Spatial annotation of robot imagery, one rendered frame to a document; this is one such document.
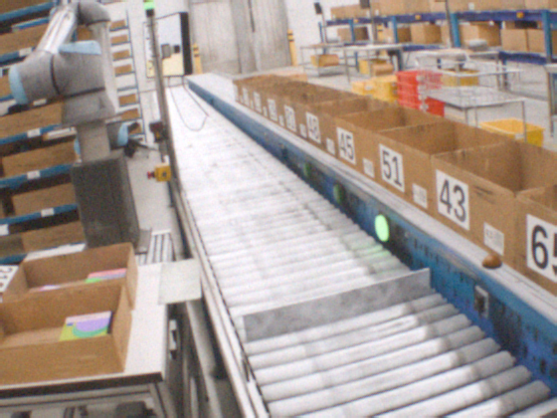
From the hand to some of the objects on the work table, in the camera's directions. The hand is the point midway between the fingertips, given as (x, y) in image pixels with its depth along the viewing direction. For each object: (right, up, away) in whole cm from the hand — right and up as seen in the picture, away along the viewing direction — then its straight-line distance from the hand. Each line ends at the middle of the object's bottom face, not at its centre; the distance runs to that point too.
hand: (155, 147), depth 267 cm
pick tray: (-4, -54, -99) cm, 113 cm away
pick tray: (0, -62, -130) cm, 144 cm away
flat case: (+5, -50, -98) cm, 110 cm away
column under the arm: (-3, -40, -58) cm, 71 cm away
